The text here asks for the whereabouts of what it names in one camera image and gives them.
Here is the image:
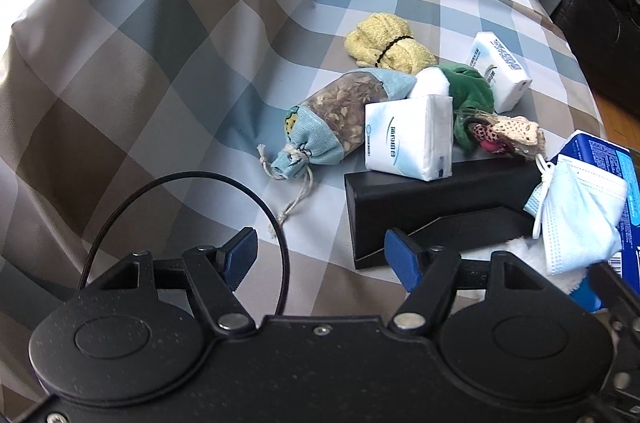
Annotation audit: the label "white fluffy plush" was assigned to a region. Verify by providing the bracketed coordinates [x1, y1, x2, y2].
[462, 238, 587, 294]

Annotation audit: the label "light blue face mask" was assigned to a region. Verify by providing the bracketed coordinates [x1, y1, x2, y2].
[524, 154, 628, 275]

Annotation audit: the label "white tissue pack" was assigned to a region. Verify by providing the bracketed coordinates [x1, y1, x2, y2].
[364, 95, 454, 182]
[468, 31, 533, 113]

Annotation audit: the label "black rectangular case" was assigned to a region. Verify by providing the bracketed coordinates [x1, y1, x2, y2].
[345, 158, 540, 269]

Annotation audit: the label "white tissue pack front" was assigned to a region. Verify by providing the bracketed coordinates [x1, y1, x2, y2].
[364, 95, 454, 182]

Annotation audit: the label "herb sachet blue cloth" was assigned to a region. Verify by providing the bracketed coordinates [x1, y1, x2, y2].
[257, 66, 419, 224]

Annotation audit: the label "checkered cloth cover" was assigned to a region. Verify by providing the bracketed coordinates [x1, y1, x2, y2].
[0, 0, 609, 409]

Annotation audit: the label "yellow knitted cloth roll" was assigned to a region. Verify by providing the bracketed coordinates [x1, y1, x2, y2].
[344, 13, 437, 76]

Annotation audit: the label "blue tissue box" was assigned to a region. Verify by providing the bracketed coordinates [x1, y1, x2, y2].
[541, 131, 639, 291]

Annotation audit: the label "black cable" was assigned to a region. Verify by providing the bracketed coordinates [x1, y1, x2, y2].
[77, 170, 292, 316]

